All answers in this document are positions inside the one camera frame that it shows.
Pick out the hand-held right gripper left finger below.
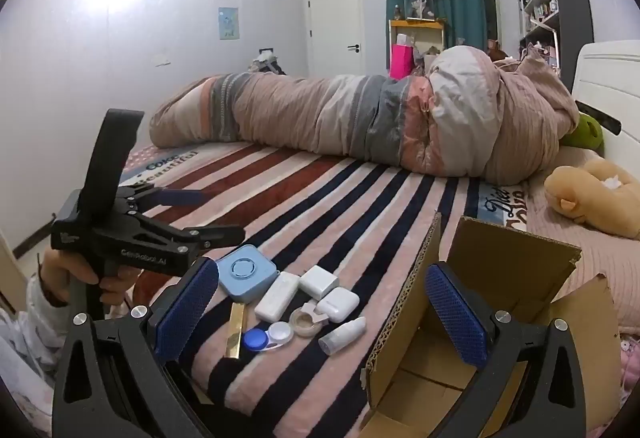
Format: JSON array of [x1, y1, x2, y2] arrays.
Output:
[[52, 255, 221, 438]]

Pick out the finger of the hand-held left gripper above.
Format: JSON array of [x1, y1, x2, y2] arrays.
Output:
[[120, 185, 211, 214], [136, 215, 246, 249]]

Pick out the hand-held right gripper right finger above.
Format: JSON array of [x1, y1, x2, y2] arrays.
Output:
[[424, 262, 624, 438]]

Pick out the blue square case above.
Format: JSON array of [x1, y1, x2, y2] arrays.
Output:
[[216, 245, 279, 304]]

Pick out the gold stick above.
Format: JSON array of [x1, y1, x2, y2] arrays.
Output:
[[223, 302, 247, 360]]

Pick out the blue white contact lens case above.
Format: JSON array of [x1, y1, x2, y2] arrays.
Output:
[[241, 322, 293, 353]]

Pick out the brown cardboard box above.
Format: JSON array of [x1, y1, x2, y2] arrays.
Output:
[[361, 213, 623, 438]]

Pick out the white rectangular case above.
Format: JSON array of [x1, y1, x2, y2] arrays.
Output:
[[254, 271, 301, 323]]

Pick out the white spray bottle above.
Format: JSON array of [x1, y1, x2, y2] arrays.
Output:
[[318, 316, 367, 356]]

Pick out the white charger block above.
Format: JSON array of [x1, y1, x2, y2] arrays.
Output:
[[299, 265, 340, 299]]

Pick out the white earbuds case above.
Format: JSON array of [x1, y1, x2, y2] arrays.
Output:
[[315, 288, 361, 321]]

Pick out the person's left forearm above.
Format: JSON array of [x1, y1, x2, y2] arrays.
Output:
[[24, 275, 72, 369]]

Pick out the person's left hand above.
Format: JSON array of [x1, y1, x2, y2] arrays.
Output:
[[40, 249, 144, 307]]

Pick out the striped blanket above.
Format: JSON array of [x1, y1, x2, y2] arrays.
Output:
[[117, 140, 531, 438]]

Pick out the dark clutter pile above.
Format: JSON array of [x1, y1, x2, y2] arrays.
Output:
[[249, 47, 289, 77]]

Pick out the rolled pink grey quilt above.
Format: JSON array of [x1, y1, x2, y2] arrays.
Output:
[[149, 45, 581, 184]]

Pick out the pink patterned cloth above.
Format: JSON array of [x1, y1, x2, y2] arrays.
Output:
[[619, 332, 640, 401]]

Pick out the brown plush toy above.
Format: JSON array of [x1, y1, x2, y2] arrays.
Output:
[[544, 158, 640, 240]]

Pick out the white patterned clothing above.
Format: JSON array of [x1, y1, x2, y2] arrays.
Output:
[[0, 308, 57, 438]]

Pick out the white door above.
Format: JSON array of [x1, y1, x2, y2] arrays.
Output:
[[306, 0, 362, 79]]

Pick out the green plush toy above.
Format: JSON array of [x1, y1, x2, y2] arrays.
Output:
[[562, 113, 604, 150]]

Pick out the pink gift bag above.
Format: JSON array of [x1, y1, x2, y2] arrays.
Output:
[[391, 44, 416, 80]]

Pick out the yellow side table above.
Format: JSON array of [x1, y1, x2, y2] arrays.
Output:
[[389, 19, 447, 69]]

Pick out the glass display case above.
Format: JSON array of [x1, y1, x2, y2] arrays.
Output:
[[400, 0, 436, 22]]

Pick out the small wall poster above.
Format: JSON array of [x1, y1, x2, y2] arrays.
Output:
[[218, 7, 241, 40]]

